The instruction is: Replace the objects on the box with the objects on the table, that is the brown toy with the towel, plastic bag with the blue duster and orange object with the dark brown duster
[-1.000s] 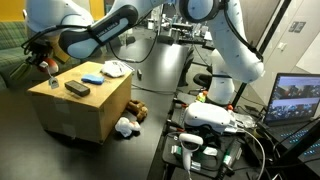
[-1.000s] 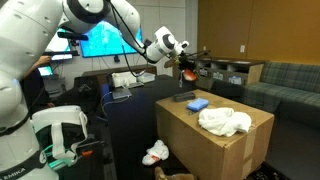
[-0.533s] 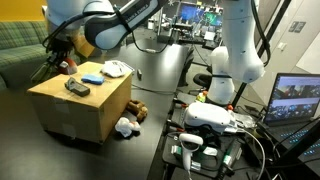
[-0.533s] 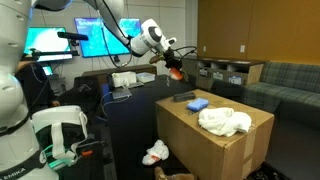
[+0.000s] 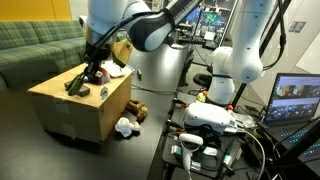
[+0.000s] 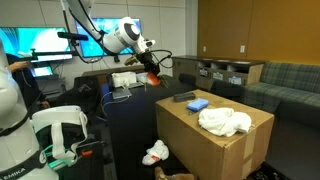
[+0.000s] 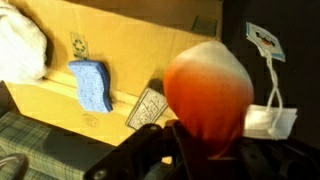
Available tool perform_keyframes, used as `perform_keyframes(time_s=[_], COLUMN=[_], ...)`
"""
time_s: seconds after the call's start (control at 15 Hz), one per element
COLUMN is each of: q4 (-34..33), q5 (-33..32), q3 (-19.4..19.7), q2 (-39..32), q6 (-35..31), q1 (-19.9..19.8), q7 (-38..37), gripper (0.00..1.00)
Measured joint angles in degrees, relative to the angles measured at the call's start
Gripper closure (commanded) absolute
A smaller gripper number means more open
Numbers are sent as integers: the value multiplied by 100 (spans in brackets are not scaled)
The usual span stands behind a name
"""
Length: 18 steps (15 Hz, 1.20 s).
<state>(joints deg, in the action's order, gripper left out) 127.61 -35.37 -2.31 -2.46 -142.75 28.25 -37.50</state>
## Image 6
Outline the silver closed laptop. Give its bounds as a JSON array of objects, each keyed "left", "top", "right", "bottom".
[{"left": 111, "top": 87, "right": 133, "bottom": 101}]

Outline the black patterned floor mat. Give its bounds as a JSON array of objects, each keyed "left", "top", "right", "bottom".
[{"left": 246, "top": 162, "right": 289, "bottom": 180}]

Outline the large wall television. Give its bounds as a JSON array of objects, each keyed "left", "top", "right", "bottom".
[
  {"left": 74, "top": 17, "right": 144, "bottom": 59},
  {"left": 0, "top": 26, "right": 74, "bottom": 63}
]

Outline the black swivel chair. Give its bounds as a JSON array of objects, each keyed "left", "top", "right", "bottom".
[{"left": 73, "top": 75, "right": 103, "bottom": 115}]

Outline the small desktop monitor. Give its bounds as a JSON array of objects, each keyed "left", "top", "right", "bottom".
[{"left": 31, "top": 65, "right": 54, "bottom": 78}]

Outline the blue sponge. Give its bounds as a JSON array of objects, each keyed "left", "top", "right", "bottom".
[{"left": 186, "top": 97, "right": 210, "bottom": 113}]

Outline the black camera on boom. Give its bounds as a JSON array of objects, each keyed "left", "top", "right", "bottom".
[{"left": 57, "top": 31, "right": 90, "bottom": 42}]

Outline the brown cardboard box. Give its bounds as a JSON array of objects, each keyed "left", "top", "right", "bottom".
[{"left": 154, "top": 89, "right": 276, "bottom": 180}]

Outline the brown moose plush toy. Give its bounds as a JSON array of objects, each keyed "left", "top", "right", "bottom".
[{"left": 153, "top": 165, "right": 196, "bottom": 180}]

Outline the white rectangular box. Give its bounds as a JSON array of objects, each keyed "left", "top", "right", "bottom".
[{"left": 110, "top": 71, "right": 138, "bottom": 89}]

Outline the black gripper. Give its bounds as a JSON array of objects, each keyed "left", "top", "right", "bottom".
[{"left": 136, "top": 49, "right": 161, "bottom": 75}]

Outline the seated person dark clothing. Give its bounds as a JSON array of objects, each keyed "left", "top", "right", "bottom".
[{"left": 5, "top": 53, "right": 52, "bottom": 112}]

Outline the clear plastic container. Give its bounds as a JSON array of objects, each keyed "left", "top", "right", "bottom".
[{"left": 135, "top": 72, "right": 150, "bottom": 84}]

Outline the black rectangular foam block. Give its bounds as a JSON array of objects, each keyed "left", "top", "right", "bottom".
[{"left": 173, "top": 91, "right": 197, "bottom": 103}]

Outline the red round plush toy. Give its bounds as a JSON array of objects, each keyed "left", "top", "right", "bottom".
[{"left": 146, "top": 71, "right": 162, "bottom": 87}]

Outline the orange tool handle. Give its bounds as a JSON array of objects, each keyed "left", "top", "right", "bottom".
[{"left": 81, "top": 149, "right": 94, "bottom": 158}]

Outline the tan wrist camera mount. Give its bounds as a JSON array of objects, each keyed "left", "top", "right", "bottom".
[{"left": 124, "top": 55, "right": 140, "bottom": 67}]

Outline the green plaid sofa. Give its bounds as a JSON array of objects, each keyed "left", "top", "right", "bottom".
[{"left": 176, "top": 61, "right": 320, "bottom": 129}]

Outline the dark wooden storage cabinet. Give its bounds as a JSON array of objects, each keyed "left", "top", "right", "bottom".
[{"left": 171, "top": 54, "right": 267, "bottom": 92}]

